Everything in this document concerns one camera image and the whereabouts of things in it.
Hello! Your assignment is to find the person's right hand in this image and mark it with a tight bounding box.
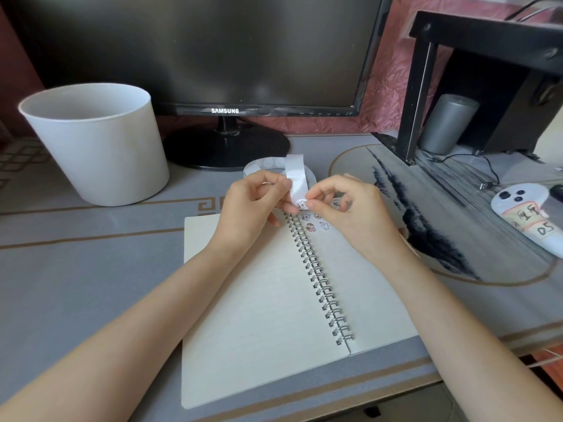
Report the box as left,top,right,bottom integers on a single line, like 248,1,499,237
304,174,416,267

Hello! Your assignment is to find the person's left forearm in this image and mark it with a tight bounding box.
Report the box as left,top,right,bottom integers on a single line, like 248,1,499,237
0,237,256,422

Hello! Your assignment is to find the grey patterned desk mat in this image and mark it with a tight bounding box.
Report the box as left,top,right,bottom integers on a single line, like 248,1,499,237
0,132,563,422

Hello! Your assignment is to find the black wire frame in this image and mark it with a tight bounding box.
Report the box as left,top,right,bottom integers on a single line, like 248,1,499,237
503,0,563,21

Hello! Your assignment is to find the person's left hand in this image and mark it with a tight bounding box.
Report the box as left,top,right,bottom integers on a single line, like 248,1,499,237
215,172,299,254

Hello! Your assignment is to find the grey cylindrical speaker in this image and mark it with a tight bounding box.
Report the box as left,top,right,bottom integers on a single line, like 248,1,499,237
418,93,480,155

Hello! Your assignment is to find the black computer monitor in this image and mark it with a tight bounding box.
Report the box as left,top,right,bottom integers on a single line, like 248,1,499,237
0,0,395,171

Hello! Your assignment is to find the black shelf frame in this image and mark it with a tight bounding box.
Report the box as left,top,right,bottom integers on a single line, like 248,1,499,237
371,11,563,166

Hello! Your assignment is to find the white sticker strip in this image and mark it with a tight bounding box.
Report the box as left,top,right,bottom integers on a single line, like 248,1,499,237
243,152,317,212

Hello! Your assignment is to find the thin white cable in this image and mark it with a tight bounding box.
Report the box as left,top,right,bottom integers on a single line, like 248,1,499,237
527,346,563,370

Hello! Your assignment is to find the person's right forearm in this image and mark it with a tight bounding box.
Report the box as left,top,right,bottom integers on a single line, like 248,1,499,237
386,248,563,422

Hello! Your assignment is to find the cream spiral notebook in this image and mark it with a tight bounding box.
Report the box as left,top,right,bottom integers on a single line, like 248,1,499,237
181,210,419,410

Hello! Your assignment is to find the white labelled VR controller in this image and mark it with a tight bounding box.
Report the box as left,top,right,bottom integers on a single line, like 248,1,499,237
490,183,563,259

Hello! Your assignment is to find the orange woven bag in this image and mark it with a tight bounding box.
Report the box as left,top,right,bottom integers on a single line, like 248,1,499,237
518,351,563,390

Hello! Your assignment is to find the black cable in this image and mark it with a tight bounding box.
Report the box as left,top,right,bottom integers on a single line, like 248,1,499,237
429,152,502,189

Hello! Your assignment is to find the white plastic waste bin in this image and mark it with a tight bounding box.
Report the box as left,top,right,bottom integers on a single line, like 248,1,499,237
18,83,171,207

